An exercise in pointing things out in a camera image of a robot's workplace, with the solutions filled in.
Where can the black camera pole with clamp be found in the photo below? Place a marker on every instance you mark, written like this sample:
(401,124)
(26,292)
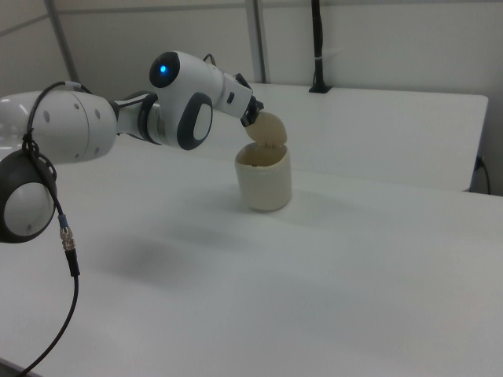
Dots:
(317,43)

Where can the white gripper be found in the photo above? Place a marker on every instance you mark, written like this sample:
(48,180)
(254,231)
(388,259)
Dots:
(236,97)

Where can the grey metal partition post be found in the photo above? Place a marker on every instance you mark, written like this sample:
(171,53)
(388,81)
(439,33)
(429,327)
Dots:
(63,39)
(257,39)

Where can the beige trash bin with lid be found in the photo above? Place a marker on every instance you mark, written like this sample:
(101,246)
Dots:
(264,180)

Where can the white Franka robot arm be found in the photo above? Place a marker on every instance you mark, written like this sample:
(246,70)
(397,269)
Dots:
(78,125)

